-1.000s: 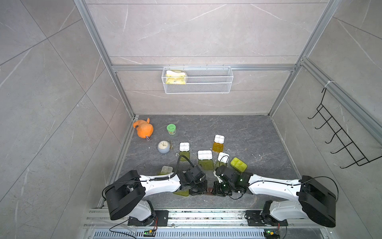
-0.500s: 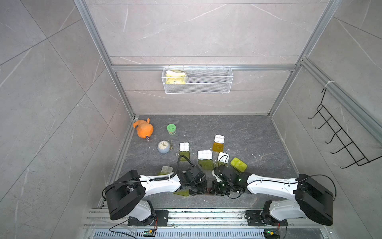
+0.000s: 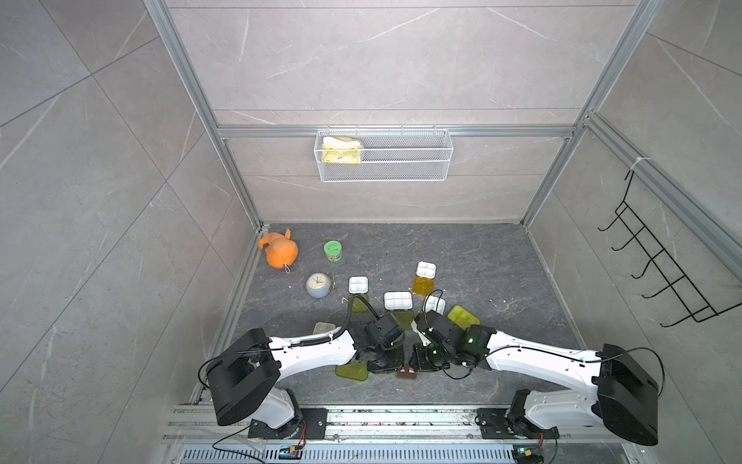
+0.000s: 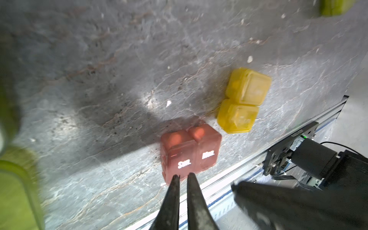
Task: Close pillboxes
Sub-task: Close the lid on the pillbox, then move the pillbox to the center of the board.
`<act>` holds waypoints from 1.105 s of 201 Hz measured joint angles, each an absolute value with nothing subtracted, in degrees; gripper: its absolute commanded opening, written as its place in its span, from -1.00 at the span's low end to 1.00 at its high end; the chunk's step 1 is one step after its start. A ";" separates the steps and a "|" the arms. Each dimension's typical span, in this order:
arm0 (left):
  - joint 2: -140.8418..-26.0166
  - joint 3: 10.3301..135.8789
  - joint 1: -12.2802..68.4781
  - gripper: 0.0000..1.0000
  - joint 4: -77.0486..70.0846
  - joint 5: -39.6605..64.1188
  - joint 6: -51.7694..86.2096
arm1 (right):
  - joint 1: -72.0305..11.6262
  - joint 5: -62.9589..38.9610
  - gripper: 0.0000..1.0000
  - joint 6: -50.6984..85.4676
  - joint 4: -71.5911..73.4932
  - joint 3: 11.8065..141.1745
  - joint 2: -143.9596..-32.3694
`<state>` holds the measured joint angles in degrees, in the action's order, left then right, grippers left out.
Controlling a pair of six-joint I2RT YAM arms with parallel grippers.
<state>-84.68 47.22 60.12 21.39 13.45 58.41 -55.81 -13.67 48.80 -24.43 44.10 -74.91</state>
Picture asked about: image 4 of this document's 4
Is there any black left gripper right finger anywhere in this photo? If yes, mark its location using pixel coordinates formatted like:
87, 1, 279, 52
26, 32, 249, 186
187, 172, 219, 230

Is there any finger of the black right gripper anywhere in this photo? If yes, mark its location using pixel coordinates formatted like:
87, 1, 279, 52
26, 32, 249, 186
231, 181, 368, 230

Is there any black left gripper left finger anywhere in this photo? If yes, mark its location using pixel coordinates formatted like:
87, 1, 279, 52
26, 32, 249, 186
149, 175, 180, 230

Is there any brown small pillbox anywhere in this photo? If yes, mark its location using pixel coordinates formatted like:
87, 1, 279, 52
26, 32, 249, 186
160, 124, 222, 185

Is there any yellow small pillbox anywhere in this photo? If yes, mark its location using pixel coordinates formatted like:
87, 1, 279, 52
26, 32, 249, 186
217, 68, 272, 134

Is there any large green six-cell pillbox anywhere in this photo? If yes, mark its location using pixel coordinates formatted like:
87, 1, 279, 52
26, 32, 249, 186
0, 28, 45, 230

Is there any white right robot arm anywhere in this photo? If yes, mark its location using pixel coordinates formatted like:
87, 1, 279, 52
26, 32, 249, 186
232, 122, 368, 230

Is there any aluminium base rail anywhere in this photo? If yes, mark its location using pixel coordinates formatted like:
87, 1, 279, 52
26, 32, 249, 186
123, 95, 350, 230

